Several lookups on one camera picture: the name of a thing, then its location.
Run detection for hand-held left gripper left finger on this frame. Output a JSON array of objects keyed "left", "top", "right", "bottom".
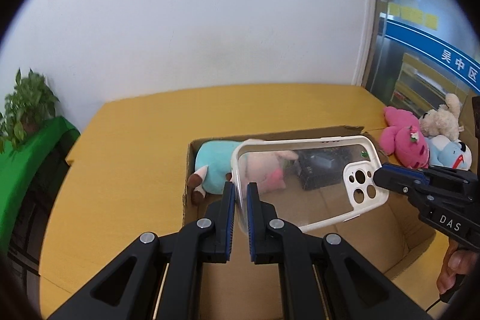
[{"left": 47, "top": 181, "right": 237, "bottom": 320}]

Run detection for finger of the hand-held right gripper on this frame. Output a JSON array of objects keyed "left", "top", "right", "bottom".
[
  {"left": 382, "top": 163, "right": 466, "bottom": 181},
  {"left": 373, "top": 166, "right": 427, "bottom": 198}
]

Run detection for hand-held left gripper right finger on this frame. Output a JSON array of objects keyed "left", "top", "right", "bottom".
[{"left": 245, "top": 182, "right": 436, "bottom": 320}]

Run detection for cardboard box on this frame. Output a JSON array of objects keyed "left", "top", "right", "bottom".
[{"left": 182, "top": 125, "right": 437, "bottom": 320}]

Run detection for clear white-edged phone case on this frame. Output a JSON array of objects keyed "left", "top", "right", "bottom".
[{"left": 230, "top": 136, "right": 390, "bottom": 235}]

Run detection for wooden desktop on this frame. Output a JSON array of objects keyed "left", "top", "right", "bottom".
[{"left": 39, "top": 84, "right": 480, "bottom": 320}]

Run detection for person's right hand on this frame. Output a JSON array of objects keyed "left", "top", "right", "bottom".
[{"left": 436, "top": 244, "right": 473, "bottom": 304}]

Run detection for pink plush bear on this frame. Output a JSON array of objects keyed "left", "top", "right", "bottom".
[{"left": 379, "top": 106, "right": 430, "bottom": 169}]

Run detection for blue plush toy red band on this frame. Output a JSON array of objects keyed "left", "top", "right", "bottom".
[{"left": 425, "top": 136, "right": 474, "bottom": 171}]

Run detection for cream fluffy plush toy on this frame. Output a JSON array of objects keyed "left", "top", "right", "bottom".
[{"left": 418, "top": 93, "right": 463, "bottom": 141}]

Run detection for teal and pink plush toy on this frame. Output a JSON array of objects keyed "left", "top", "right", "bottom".
[{"left": 187, "top": 139, "right": 301, "bottom": 206}]

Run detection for black box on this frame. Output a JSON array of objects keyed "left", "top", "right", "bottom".
[{"left": 296, "top": 148, "right": 351, "bottom": 191}]

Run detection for blue banner sign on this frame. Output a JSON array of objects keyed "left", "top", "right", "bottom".
[{"left": 385, "top": 18, "right": 480, "bottom": 96}]

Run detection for yellow paper notes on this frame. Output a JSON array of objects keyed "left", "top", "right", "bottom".
[{"left": 388, "top": 3, "right": 439, "bottom": 30}]

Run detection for green cloth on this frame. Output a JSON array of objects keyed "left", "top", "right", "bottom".
[{"left": 0, "top": 115, "right": 81, "bottom": 253}]

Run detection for potted green plant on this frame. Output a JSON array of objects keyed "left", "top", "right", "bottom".
[{"left": 0, "top": 68, "right": 61, "bottom": 152}]

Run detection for thin black cable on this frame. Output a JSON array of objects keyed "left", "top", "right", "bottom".
[{"left": 424, "top": 299, "right": 449, "bottom": 313}]

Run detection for white window frame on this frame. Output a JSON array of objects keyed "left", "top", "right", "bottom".
[{"left": 352, "top": 0, "right": 380, "bottom": 86}]

